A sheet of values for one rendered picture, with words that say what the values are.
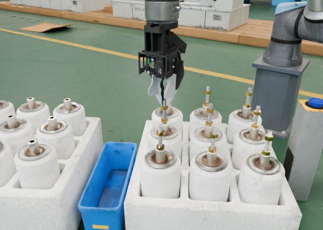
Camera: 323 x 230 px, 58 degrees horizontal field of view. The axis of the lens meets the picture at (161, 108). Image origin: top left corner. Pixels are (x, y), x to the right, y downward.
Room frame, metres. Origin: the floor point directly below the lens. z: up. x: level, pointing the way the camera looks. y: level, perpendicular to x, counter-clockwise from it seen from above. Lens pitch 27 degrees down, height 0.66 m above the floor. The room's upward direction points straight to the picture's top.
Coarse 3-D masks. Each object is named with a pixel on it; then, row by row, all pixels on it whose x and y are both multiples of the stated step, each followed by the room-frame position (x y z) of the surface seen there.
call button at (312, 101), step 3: (309, 99) 0.72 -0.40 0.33; (312, 99) 0.72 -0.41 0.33; (315, 99) 0.72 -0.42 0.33; (318, 99) 0.72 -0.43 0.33; (321, 99) 0.72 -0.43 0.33; (309, 102) 0.71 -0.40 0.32; (312, 102) 0.70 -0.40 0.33; (315, 102) 0.70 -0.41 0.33; (318, 102) 0.70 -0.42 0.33; (321, 102) 0.70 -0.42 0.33; (312, 105) 0.70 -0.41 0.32; (315, 105) 0.70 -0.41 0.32; (318, 105) 0.69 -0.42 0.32; (321, 105) 0.69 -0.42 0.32
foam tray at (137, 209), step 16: (144, 128) 0.81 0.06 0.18; (224, 128) 0.81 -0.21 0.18; (144, 144) 0.72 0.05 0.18; (128, 192) 0.52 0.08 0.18; (288, 192) 0.52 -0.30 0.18; (128, 208) 0.48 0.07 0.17; (144, 208) 0.48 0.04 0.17; (160, 208) 0.48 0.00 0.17; (176, 208) 0.47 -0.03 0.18; (192, 208) 0.47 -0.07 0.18; (208, 208) 0.47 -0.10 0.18; (224, 208) 0.47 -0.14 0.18; (240, 208) 0.47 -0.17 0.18; (256, 208) 0.47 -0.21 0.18; (272, 208) 0.47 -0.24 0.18; (288, 208) 0.47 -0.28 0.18; (128, 224) 0.48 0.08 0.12; (144, 224) 0.48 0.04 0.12; (160, 224) 0.48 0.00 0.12; (176, 224) 0.47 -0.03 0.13; (192, 224) 0.47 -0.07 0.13; (208, 224) 0.47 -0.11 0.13; (224, 224) 0.46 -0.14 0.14; (240, 224) 0.46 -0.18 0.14; (256, 224) 0.46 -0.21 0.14; (272, 224) 0.46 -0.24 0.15; (288, 224) 0.45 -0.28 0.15
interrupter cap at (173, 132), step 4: (152, 128) 0.69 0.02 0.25; (156, 128) 0.69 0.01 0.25; (172, 128) 0.69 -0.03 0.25; (176, 128) 0.69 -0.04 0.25; (152, 132) 0.67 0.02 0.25; (168, 132) 0.67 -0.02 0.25; (172, 132) 0.67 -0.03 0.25; (176, 132) 0.67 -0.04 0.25; (152, 136) 0.65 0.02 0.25; (156, 136) 0.65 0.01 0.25; (164, 136) 0.65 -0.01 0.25; (168, 136) 0.65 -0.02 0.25; (172, 136) 0.65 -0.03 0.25; (176, 136) 0.65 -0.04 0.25; (164, 140) 0.63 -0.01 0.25
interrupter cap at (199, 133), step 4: (200, 128) 0.69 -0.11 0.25; (204, 128) 0.69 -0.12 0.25; (196, 132) 0.67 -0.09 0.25; (200, 132) 0.67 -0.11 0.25; (220, 132) 0.67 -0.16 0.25; (196, 136) 0.65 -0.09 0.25; (200, 136) 0.65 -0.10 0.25; (204, 136) 0.65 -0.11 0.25; (220, 136) 0.65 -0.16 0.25; (200, 140) 0.63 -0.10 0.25; (204, 140) 0.63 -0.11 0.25; (208, 140) 0.63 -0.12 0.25; (216, 140) 0.63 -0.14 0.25
